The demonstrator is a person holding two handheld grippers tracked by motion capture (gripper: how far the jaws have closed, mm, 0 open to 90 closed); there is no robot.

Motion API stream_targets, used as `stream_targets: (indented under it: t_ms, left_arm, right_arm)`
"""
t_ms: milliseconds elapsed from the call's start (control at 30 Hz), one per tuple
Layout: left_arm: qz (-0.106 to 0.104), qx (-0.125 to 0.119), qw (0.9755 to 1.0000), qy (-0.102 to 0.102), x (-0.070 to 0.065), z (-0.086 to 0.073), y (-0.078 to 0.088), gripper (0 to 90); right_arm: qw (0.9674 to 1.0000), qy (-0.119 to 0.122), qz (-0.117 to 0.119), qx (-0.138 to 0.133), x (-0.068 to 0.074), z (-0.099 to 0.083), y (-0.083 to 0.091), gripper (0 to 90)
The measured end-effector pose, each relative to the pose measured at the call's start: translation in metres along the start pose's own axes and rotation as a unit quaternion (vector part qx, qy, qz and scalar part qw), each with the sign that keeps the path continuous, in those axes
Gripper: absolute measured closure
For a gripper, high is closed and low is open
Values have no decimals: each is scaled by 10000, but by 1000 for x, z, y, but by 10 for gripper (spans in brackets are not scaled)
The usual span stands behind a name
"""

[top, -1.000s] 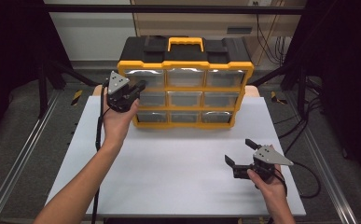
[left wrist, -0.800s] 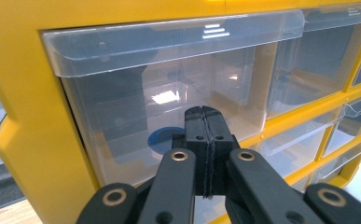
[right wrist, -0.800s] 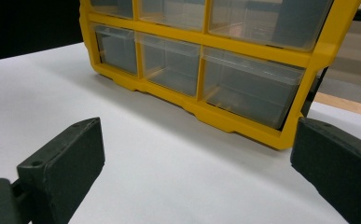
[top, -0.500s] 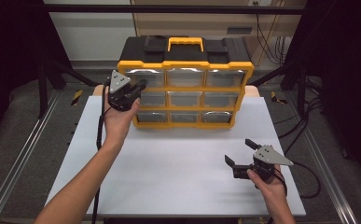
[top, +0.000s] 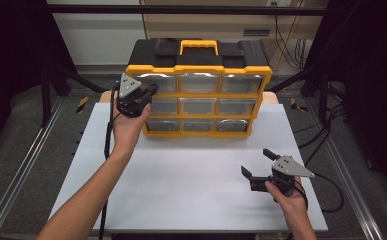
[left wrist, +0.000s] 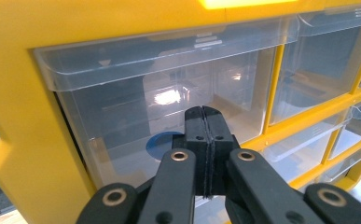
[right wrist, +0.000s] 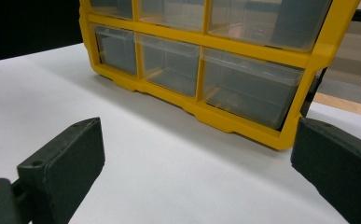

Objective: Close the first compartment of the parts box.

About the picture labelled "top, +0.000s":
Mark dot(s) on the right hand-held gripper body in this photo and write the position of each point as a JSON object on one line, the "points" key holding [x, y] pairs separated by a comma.
{"points": [[289, 166]]}

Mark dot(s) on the grid of clear drawers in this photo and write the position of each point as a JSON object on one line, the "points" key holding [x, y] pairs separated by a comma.
{"points": [[198, 106]]}

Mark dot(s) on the yellow black striped tape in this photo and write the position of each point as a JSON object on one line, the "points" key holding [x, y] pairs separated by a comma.
{"points": [[82, 104], [294, 104]]}

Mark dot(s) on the person's right hand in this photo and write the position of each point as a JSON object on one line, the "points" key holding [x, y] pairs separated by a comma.
{"points": [[292, 205]]}

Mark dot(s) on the yellow black organizer cabinet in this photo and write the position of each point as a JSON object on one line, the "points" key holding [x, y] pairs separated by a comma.
{"points": [[197, 55]]}

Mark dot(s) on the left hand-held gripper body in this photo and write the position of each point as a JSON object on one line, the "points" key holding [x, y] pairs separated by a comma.
{"points": [[129, 88]]}

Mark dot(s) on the black metal stand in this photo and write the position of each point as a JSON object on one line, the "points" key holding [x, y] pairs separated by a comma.
{"points": [[322, 100], [46, 100]]}

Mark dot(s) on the black horizontal frame bar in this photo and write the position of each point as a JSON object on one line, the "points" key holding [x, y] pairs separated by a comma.
{"points": [[181, 10]]}

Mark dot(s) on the wooden cabinet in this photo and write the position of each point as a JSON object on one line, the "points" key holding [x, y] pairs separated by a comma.
{"points": [[231, 23]]}

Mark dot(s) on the person's left hand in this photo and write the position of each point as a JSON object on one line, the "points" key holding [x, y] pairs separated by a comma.
{"points": [[127, 131]]}

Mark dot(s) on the aluminium floor rail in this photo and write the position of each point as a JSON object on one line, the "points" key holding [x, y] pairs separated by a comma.
{"points": [[18, 180], [349, 180]]}

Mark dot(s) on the transparent plastic drawer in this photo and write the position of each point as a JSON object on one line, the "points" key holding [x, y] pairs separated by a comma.
{"points": [[166, 83]]}

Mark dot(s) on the black curtain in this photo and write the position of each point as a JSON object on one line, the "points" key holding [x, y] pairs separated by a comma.
{"points": [[374, 83], [11, 66]]}

